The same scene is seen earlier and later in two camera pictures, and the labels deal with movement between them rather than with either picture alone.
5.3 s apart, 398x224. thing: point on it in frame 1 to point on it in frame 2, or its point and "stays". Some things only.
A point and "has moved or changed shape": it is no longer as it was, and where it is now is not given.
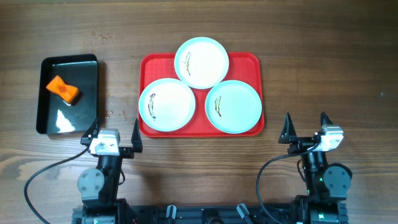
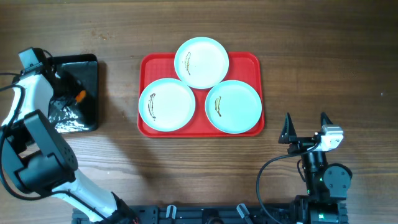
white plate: [201, 63] stays
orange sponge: [68, 92] has moved or changed shape
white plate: [233, 107] stays
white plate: [166, 104] stays
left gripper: [125, 151] to [61, 88]
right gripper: [288, 135] stays
